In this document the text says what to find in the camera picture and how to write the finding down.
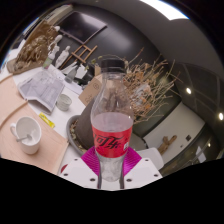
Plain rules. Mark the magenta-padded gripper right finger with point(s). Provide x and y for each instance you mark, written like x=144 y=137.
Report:
x=132 y=159

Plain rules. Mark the black wall screen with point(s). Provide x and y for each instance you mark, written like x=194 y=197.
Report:
x=81 y=26

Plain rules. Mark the small spray bottle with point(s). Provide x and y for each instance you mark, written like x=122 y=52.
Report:
x=47 y=62

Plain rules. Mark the dried plant in grey pot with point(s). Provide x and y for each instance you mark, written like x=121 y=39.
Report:
x=86 y=130

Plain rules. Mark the clear red-labelled drink bottle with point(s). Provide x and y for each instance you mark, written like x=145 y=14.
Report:
x=112 y=131

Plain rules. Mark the cardboard box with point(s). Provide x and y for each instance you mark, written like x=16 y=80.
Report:
x=89 y=91

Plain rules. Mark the tan canvas mat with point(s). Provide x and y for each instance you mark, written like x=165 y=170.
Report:
x=50 y=146

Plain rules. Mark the white mug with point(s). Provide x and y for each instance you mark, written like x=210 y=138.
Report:
x=28 y=136

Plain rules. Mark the small white ribbed cup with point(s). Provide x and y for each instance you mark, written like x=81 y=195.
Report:
x=63 y=102

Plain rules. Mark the open printed newspaper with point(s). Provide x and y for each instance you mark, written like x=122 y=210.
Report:
x=41 y=88

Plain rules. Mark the wooden figure sculpture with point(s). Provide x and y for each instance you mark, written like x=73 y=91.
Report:
x=166 y=145

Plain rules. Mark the yellow packet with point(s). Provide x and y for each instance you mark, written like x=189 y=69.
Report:
x=46 y=120

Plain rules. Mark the grey glass bottle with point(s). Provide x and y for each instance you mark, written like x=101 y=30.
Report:
x=71 y=75

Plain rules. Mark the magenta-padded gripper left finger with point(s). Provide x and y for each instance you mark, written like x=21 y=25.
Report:
x=90 y=160

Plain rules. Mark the white plaster statue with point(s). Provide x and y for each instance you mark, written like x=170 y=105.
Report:
x=62 y=57
x=54 y=48

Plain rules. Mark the wooden easel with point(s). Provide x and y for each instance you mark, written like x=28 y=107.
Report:
x=81 y=53

